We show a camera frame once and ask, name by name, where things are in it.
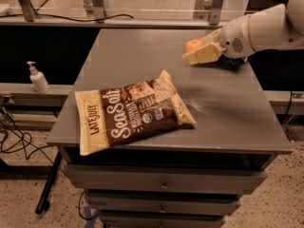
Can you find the white pump soap bottle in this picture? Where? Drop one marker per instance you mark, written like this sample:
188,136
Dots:
38,78

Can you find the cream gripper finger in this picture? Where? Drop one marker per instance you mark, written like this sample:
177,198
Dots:
203,54
211,38

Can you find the orange fruit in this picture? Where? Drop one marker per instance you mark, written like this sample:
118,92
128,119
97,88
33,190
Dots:
192,44

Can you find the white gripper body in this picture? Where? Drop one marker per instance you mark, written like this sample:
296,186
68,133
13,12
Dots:
234,41

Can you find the brown sea salt chip bag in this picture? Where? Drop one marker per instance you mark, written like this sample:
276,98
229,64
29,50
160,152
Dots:
120,115

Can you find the crumpled blue chip bag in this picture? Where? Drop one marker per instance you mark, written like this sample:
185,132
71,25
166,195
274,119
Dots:
231,62

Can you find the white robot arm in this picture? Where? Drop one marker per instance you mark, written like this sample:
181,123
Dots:
280,27

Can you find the black table leg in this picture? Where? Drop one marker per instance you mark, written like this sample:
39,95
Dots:
43,203

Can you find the metal window frame rail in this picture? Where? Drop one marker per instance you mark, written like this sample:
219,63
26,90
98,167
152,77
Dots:
199,14

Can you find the grey drawer cabinet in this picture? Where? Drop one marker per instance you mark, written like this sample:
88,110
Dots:
167,145

